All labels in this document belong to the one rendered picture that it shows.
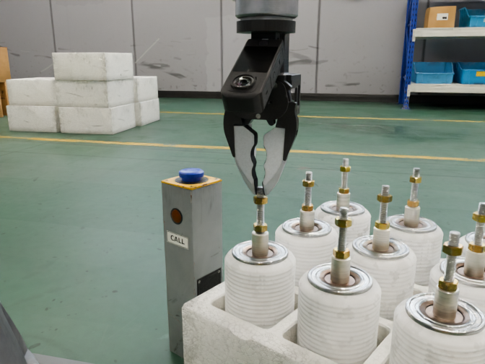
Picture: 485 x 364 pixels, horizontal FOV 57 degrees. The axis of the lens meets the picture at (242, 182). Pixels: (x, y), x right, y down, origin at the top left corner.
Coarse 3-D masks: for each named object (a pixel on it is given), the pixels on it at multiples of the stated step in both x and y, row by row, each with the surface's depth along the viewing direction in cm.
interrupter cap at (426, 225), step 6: (390, 216) 73; (396, 216) 74; (402, 216) 74; (390, 222) 71; (396, 222) 71; (402, 222) 72; (420, 222) 71; (426, 222) 71; (432, 222) 71; (396, 228) 69; (402, 228) 68; (408, 228) 68; (414, 228) 68; (420, 228) 68; (426, 228) 68; (432, 228) 68
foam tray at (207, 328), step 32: (416, 288) 66; (192, 320) 60; (224, 320) 58; (288, 320) 58; (384, 320) 58; (192, 352) 62; (224, 352) 57; (256, 352) 54; (288, 352) 51; (384, 352) 51
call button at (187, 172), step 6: (186, 168) 73; (192, 168) 73; (198, 168) 73; (180, 174) 71; (186, 174) 70; (192, 174) 70; (198, 174) 71; (186, 180) 71; (192, 180) 71; (198, 180) 72
